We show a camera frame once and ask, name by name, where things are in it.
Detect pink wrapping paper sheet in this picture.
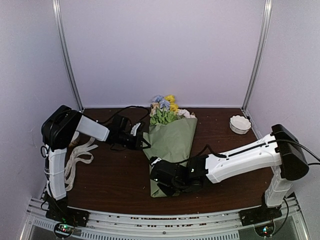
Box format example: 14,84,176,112
142,117,198,198

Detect blue flower stem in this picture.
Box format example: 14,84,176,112
152,95,171,110

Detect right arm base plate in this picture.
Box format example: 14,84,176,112
239,206,282,238

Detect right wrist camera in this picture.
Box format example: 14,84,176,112
149,156,162,168

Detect right white scalloped bowl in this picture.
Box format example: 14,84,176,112
229,115,252,135

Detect white printed ribbon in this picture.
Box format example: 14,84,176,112
64,137,98,192

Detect front aluminium rail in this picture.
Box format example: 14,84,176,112
24,197,305,240

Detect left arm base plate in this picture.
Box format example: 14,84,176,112
45,208,90,239

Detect right aluminium frame post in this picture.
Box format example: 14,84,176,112
241,0,273,113

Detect left aluminium frame post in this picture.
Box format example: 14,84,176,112
52,0,84,111

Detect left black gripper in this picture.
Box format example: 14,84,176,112
117,131,151,150

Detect peach flower stem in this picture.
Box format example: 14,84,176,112
149,102,160,117

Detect pink rose stem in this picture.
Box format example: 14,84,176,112
175,108,197,119

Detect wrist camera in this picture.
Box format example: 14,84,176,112
149,156,162,168
130,122,142,136

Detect aluminium frame post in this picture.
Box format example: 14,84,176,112
241,0,273,113
52,0,84,111

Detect left white patterned bowl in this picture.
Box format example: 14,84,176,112
68,131,80,148

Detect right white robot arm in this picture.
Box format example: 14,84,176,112
149,124,310,221

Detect pale yellow flower stem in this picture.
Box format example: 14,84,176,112
149,108,177,125

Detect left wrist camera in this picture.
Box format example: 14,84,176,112
130,122,142,136

